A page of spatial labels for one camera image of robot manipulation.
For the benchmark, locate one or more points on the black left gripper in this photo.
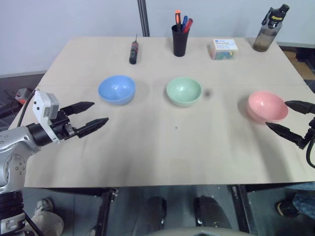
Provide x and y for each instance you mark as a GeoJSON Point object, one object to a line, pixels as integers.
{"type": "Point", "coordinates": [62, 127]}

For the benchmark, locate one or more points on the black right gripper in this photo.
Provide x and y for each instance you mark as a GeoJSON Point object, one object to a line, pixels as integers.
{"type": "Point", "coordinates": [310, 134]}

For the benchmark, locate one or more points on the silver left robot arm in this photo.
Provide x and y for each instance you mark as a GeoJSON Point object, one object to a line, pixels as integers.
{"type": "Point", "coordinates": [14, 147]}

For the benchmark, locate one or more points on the pink bowl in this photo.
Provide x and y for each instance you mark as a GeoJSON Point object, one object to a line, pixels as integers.
{"type": "Point", "coordinates": [267, 107]}

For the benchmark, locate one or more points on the blue bowl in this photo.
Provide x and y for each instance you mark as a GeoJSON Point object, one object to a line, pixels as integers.
{"type": "Point", "coordinates": [116, 89]}

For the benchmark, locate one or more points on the black screwdriver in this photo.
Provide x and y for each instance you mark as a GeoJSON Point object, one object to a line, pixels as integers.
{"type": "Point", "coordinates": [134, 52]}

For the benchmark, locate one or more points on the blue jeans leg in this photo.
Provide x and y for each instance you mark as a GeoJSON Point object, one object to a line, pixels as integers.
{"type": "Point", "coordinates": [305, 204]}

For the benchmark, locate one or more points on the smoky grey water bottle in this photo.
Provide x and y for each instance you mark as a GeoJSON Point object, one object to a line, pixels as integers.
{"type": "Point", "coordinates": [267, 34]}

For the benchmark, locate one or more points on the grey sneaker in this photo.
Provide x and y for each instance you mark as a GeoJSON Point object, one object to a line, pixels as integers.
{"type": "Point", "coordinates": [44, 206]}

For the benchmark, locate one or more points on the small white box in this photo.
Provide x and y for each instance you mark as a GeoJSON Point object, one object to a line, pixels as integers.
{"type": "Point", "coordinates": [222, 50]}

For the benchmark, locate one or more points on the green bowl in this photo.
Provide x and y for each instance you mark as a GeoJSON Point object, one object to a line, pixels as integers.
{"type": "Point", "coordinates": [183, 92]}

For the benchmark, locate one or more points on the grey metal pole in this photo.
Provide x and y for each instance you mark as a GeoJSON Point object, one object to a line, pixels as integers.
{"type": "Point", "coordinates": [144, 17]}

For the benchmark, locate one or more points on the khaki trouser leg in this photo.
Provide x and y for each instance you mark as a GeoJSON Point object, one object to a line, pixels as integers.
{"type": "Point", "coordinates": [45, 225]}

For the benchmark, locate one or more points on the black pen cup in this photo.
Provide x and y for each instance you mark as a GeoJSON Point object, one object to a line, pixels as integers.
{"type": "Point", "coordinates": [180, 43]}

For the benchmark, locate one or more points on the dark rounded shape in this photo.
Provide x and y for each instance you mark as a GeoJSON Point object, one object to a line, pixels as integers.
{"type": "Point", "coordinates": [210, 211]}

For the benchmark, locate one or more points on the orange and black marker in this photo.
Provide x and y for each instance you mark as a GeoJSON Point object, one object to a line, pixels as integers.
{"type": "Point", "coordinates": [178, 17]}

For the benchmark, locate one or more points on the blue pen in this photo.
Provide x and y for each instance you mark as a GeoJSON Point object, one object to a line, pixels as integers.
{"type": "Point", "coordinates": [184, 23]}

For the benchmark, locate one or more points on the red pen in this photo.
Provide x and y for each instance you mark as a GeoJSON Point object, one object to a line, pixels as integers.
{"type": "Point", "coordinates": [189, 24]}

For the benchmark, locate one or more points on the grey robot torso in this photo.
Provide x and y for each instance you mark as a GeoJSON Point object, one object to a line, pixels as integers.
{"type": "Point", "coordinates": [192, 232]}

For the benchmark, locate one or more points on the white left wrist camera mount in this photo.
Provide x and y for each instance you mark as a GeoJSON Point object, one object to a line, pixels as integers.
{"type": "Point", "coordinates": [40, 108]}

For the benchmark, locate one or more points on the black table leg frame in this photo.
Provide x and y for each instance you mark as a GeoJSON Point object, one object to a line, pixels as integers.
{"type": "Point", "coordinates": [104, 211]}
{"type": "Point", "coordinates": [244, 211]}

